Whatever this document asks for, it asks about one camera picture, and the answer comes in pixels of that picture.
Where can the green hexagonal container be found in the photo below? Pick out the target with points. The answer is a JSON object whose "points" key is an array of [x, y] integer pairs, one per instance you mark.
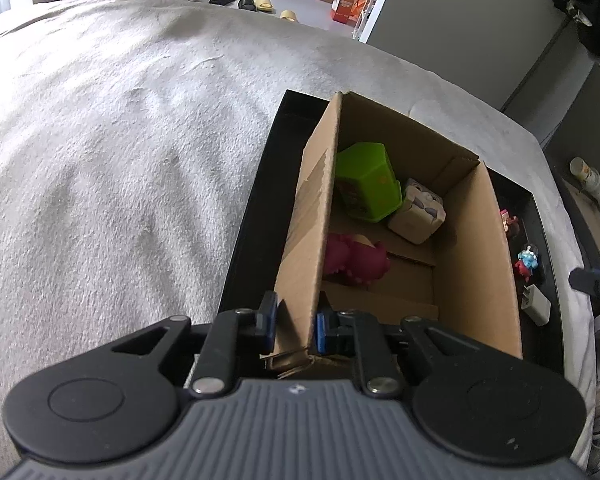
{"points": [[365, 180]]}

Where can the brown cardboard box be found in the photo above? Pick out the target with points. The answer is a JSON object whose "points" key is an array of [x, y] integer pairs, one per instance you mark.
{"points": [[470, 260]]}

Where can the white charger plug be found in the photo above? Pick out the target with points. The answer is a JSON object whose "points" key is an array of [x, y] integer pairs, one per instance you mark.
{"points": [[536, 305]]}

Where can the cube-shaped animal toy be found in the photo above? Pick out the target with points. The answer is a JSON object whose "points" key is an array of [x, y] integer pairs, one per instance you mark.
{"points": [[415, 220]]}

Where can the orange cardboard box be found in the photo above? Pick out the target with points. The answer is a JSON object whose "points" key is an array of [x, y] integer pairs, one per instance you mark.
{"points": [[347, 2]]}

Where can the black tray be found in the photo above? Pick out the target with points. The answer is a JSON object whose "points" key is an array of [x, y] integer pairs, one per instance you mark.
{"points": [[260, 210]]}

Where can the white blanket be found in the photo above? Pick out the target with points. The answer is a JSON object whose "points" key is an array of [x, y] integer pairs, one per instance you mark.
{"points": [[105, 160]]}

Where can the red dinosaur toy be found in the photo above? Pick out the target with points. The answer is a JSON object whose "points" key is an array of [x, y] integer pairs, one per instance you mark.
{"points": [[360, 260]]}

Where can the yellow slipper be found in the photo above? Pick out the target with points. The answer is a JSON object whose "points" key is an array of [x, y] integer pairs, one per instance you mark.
{"points": [[266, 4], [289, 15]]}

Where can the blue red figurine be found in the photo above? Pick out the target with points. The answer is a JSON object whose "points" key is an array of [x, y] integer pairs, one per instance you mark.
{"points": [[527, 261]]}

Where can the brown pink figurine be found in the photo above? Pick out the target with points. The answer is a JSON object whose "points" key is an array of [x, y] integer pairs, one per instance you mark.
{"points": [[510, 221]]}

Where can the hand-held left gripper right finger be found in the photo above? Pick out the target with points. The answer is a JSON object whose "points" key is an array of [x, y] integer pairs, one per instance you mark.
{"points": [[323, 334]]}

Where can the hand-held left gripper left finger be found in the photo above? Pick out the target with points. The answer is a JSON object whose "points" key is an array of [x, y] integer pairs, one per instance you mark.
{"points": [[268, 322]]}

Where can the stack of paper cups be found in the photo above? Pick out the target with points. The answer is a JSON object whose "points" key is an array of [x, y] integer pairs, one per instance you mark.
{"points": [[587, 176]]}

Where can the grey flat board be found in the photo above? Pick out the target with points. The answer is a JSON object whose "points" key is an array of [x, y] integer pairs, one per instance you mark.
{"points": [[580, 110]]}

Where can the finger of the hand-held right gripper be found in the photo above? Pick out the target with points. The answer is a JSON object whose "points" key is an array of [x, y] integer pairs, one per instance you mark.
{"points": [[592, 282]]}

